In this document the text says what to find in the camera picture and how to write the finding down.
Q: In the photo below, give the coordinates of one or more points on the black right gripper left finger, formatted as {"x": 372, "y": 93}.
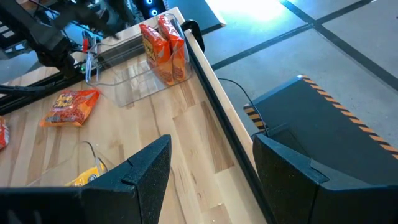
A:
{"x": 136, "y": 193}

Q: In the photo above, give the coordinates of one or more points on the blue-lit black device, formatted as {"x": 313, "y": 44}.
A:
{"x": 150, "y": 7}

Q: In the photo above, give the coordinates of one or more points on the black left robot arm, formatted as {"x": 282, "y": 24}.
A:
{"x": 49, "y": 43}

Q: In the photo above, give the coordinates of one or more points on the red Maruchan noodle pack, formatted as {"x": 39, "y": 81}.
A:
{"x": 70, "y": 107}
{"x": 174, "y": 46}
{"x": 155, "y": 53}
{"x": 3, "y": 133}

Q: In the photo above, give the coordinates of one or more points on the yellow Maruchan noodle pack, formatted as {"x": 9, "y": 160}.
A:
{"x": 85, "y": 178}

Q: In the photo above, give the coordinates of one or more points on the black corner clamp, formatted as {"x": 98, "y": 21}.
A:
{"x": 194, "y": 29}

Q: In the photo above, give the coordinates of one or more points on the clear plastic bin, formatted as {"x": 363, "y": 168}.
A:
{"x": 62, "y": 161}
{"x": 124, "y": 84}

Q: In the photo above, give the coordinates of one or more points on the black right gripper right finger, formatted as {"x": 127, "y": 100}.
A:
{"x": 295, "y": 193}

